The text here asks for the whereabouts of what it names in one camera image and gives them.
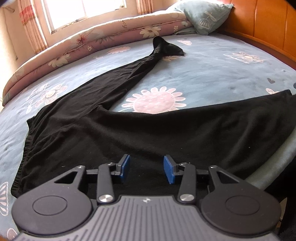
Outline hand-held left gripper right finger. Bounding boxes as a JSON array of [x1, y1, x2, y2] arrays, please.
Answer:
[[163, 154, 241, 205]]

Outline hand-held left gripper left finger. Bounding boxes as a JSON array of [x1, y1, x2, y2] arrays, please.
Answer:
[[54, 154, 131, 205]]

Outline black pants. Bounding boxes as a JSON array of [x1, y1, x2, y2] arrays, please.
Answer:
[[11, 36, 292, 200]]

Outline blue floral bed sheet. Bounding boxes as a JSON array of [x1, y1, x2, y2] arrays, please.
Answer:
[[0, 32, 296, 241]]

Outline pink floral quilt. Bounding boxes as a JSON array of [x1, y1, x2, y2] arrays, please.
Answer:
[[2, 10, 193, 105]]

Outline flat blue pillow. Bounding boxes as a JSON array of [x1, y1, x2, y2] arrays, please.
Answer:
[[173, 27, 197, 36]]

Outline blue printed pillow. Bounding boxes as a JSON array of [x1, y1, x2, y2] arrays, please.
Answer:
[[172, 0, 234, 35]]

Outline pink striped curtain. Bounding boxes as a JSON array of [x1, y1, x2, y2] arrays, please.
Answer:
[[136, 0, 158, 14], [17, 0, 48, 55]]

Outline window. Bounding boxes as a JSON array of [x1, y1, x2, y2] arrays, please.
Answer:
[[42, 0, 127, 33]]

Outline wooden headboard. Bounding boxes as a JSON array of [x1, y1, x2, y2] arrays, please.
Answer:
[[220, 0, 296, 72]]

